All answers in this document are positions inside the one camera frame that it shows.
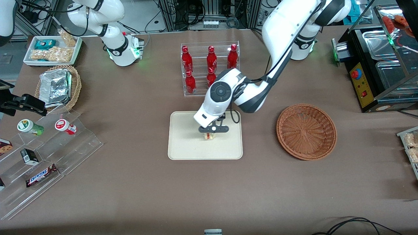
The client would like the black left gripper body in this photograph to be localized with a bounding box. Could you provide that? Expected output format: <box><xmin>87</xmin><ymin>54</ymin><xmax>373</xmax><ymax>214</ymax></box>
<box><xmin>199</xmin><ymin>113</ymin><xmax>229</xmax><ymax>133</ymax></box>

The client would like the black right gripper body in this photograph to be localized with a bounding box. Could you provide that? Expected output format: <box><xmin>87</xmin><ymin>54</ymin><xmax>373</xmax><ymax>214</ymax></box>
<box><xmin>0</xmin><ymin>80</ymin><xmax>17</xmax><ymax>117</ymax></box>

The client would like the cream plastic tray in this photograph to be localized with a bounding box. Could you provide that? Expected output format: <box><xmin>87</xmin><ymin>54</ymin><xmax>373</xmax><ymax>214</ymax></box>
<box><xmin>168</xmin><ymin>110</ymin><xmax>243</xmax><ymax>160</ymax></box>

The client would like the light tan wicker basket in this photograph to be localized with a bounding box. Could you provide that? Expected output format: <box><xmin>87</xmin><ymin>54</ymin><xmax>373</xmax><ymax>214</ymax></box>
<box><xmin>34</xmin><ymin>65</ymin><xmax>82</xmax><ymax>113</ymax></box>

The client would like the white rectangular snack tray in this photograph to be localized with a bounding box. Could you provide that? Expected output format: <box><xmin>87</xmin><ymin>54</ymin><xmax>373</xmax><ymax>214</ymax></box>
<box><xmin>23</xmin><ymin>35</ymin><xmax>83</xmax><ymax>67</ymax></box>

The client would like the brown wicker basket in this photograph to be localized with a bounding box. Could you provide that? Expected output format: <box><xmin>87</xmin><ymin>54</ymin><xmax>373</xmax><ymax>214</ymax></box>
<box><xmin>276</xmin><ymin>103</ymin><xmax>337</xmax><ymax>161</ymax></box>

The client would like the green lidded cup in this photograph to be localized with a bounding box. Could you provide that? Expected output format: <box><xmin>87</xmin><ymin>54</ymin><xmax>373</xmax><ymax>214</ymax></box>
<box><xmin>17</xmin><ymin>119</ymin><xmax>44</xmax><ymax>136</ymax></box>

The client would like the silver foil package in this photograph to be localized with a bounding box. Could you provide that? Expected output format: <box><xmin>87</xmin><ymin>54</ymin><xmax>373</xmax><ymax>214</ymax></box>
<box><xmin>39</xmin><ymin>69</ymin><xmax>72</xmax><ymax>108</ymax></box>

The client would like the red lidded cup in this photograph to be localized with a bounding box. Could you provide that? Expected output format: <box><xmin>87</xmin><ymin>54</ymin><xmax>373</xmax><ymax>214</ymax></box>
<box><xmin>55</xmin><ymin>119</ymin><xmax>77</xmax><ymax>135</ymax></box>

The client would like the clear acrylic bottle rack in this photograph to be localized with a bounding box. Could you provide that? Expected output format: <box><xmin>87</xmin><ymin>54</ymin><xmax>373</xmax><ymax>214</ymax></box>
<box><xmin>181</xmin><ymin>41</ymin><xmax>240</xmax><ymax>97</ymax></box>

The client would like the brown cookie box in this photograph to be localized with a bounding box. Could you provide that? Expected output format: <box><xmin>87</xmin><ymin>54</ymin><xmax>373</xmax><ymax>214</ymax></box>
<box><xmin>0</xmin><ymin>138</ymin><xmax>13</xmax><ymax>156</ymax></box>

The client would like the large clear peanut bag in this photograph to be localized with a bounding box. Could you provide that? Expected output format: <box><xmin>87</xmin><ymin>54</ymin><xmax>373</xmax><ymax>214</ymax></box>
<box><xmin>30</xmin><ymin>46</ymin><xmax>73</xmax><ymax>62</ymax></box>

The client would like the red cola bottle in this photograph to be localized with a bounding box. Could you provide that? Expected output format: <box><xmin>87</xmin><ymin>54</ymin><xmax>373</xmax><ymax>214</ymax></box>
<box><xmin>227</xmin><ymin>44</ymin><xmax>238</xmax><ymax>70</ymax></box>
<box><xmin>182</xmin><ymin>46</ymin><xmax>193</xmax><ymax>73</ymax></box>
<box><xmin>207</xmin><ymin>67</ymin><xmax>217</xmax><ymax>88</ymax></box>
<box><xmin>206</xmin><ymin>46</ymin><xmax>217</xmax><ymax>73</ymax></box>
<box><xmin>185</xmin><ymin>70</ymin><xmax>197</xmax><ymax>95</ymax></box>

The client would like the small black box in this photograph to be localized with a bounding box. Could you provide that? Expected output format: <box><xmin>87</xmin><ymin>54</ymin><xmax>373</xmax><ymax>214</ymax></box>
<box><xmin>20</xmin><ymin>149</ymin><xmax>40</xmax><ymax>165</ymax></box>

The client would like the teal snack packet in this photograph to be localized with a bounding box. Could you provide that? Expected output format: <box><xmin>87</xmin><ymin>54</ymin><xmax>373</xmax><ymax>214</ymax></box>
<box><xmin>34</xmin><ymin>39</ymin><xmax>56</xmax><ymax>50</ymax></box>

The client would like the clear acrylic stepped shelf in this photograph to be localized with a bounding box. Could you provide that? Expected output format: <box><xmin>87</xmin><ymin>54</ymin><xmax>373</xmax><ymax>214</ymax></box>
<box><xmin>0</xmin><ymin>105</ymin><xmax>104</xmax><ymax>221</ymax></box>

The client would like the Snickers chocolate bar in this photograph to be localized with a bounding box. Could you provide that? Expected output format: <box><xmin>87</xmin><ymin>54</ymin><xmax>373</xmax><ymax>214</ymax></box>
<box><xmin>25</xmin><ymin>164</ymin><xmax>58</xmax><ymax>188</ymax></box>

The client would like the small clear snack bag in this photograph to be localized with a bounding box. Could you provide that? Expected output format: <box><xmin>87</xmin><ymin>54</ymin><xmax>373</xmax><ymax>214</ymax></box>
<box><xmin>58</xmin><ymin>29</ymin><xmax>77</xmax><ymax>47</ymax></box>

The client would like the black hot food display case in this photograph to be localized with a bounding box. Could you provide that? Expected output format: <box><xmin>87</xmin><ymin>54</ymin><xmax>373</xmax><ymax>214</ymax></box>
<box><xmin>331</xmin><ymin>5</ymin><xmax>418</xmax><ymax>114</ymax></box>

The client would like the steel food pan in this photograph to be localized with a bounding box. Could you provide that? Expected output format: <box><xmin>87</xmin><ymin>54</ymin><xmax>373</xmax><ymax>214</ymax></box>
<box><xmin>362</xmin><ymin>29</ymin><xmax>398</xmax><ymax>61</ymax></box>
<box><xmin>375</xmin><ymin>60</ymin><xmax>418</xmax><ymax>95</ymax></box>

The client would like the white pastry rack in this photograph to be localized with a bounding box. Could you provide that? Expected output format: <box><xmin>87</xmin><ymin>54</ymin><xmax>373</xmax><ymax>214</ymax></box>
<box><xmin>397</xmin><ymin>127</ymin><xmax>418</xmax><ymax>180</ymax></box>

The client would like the red food in case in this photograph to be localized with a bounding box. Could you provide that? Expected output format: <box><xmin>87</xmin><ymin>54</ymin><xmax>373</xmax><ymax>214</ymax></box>
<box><xmin>381</xmin><ymin>14</ymin><xmax>415</xmax><ymax>37</ymax></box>

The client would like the black floor cable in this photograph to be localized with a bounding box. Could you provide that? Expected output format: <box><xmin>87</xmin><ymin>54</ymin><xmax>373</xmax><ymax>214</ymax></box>
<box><xmin>312</xmin><ymin>217</ymin><xmax>403</xmax><ymax>235</ymax></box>

